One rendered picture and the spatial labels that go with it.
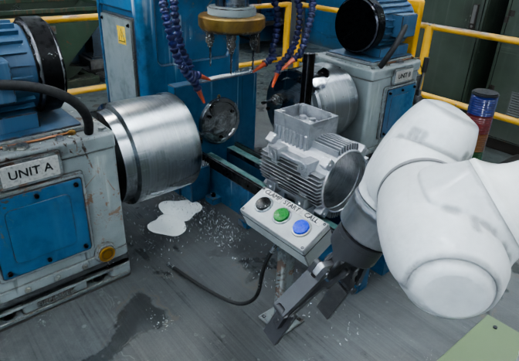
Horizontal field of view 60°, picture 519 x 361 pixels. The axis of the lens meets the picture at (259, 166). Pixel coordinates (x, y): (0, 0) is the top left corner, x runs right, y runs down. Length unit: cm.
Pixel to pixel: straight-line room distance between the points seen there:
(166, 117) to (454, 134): 69
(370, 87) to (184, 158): 70
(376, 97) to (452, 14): 283
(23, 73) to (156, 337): 56
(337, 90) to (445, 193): 101
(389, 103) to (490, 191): 118
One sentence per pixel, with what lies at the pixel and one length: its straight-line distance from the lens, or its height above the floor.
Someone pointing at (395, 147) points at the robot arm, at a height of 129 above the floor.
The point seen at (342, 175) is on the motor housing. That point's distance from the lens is 117.
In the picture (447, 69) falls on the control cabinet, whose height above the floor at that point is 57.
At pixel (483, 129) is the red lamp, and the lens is 119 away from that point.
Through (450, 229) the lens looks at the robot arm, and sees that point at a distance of 42.
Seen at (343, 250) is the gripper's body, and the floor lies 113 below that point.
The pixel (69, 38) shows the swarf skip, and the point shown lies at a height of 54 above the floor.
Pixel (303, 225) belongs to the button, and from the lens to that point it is 79.
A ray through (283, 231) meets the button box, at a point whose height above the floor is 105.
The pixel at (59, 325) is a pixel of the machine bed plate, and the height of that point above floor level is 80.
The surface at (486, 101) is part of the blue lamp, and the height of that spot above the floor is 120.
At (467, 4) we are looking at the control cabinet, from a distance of 428.
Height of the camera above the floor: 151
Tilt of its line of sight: 26 degrees down
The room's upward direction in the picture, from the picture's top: 2 degrees clockwise
